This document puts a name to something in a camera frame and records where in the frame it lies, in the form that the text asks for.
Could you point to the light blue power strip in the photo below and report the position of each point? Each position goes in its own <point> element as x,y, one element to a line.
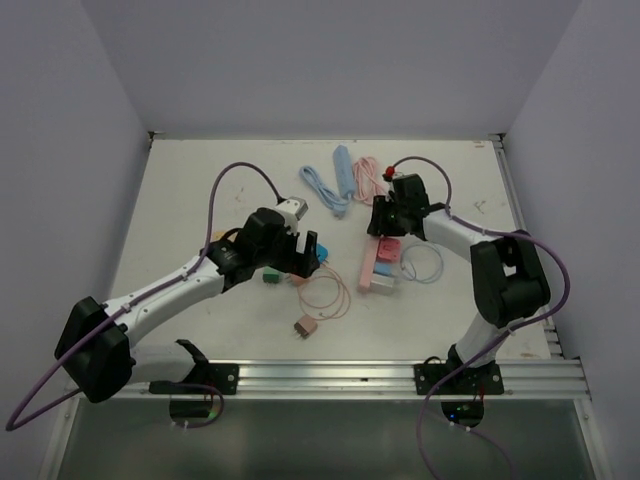
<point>337,202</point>

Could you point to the pink square charger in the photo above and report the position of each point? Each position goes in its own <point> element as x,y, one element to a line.
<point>389,250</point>

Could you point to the blue square charger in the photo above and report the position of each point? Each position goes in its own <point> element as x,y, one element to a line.
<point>322,254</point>

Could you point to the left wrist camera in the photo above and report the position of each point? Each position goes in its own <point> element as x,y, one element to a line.
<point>292,208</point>

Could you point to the aluminium front rail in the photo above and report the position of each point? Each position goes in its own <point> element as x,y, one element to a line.
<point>402,380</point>

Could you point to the pink power strip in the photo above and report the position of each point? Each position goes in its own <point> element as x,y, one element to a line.
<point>368,264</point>

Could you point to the silver white charger block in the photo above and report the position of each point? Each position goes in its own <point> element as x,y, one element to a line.
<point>382,285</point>

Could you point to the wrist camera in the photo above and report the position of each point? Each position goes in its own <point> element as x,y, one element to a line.
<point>391,173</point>
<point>292,208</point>

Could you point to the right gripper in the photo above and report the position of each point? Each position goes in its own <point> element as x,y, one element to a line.
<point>378,225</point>

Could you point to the pink charger plug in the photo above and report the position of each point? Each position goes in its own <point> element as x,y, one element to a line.
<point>296,280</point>

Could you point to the green plug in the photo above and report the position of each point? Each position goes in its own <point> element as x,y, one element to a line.
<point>271,276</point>

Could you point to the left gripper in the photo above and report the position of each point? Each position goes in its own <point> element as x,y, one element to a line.
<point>301,264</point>

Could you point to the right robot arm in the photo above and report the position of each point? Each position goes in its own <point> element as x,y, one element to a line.
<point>509,284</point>

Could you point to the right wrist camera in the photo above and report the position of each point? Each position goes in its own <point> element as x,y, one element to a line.
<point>391,173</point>

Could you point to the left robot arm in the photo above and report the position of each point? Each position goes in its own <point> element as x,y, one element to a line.
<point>99,347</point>

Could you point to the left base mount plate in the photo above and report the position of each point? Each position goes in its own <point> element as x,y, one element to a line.
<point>223,377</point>

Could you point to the brown plug adapter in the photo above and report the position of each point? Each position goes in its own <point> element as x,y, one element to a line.
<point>305,327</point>

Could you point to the light blue small plug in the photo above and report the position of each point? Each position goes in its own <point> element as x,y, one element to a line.
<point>383,269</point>

